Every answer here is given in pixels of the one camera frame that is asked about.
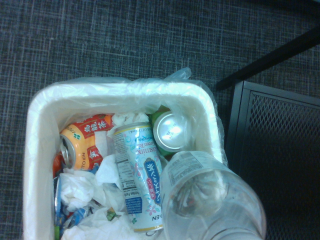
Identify clear plastic bottle purple label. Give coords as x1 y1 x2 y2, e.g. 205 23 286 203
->
159 150 267 240

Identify white trash bin with liner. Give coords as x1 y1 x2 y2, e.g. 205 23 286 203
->
24 67 229 240

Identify white plastic trash bin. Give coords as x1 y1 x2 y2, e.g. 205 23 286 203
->
22 77 226 240

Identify green drink can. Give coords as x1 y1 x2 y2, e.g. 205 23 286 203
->
149 106 192 157

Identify white paper tissue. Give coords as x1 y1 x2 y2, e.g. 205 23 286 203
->
59 167 106 212
61 206 137 240
94 154 126 210
111 111 151 127

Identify white jasmine tea can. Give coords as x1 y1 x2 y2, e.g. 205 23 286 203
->
111 122 167 233

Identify orange oolong tea can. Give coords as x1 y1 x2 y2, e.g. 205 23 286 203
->
59 113 115 172

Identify red drink can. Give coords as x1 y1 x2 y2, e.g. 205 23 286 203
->
52 153 66 179

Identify wooden coffee table black frame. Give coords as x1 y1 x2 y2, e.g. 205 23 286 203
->
216 26 320 240

